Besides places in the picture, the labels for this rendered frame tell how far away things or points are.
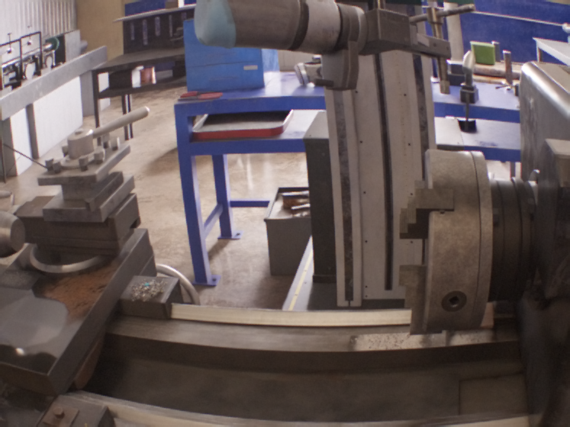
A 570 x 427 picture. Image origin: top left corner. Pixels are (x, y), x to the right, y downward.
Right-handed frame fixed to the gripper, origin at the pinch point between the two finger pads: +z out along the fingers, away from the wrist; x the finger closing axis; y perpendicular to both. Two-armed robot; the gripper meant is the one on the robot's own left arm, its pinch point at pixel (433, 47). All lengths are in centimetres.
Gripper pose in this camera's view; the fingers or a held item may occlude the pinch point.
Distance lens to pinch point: 88.6
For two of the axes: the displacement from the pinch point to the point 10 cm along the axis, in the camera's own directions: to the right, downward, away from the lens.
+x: -3.6, -0.9, 9.3
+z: 9.3, -0.1, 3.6
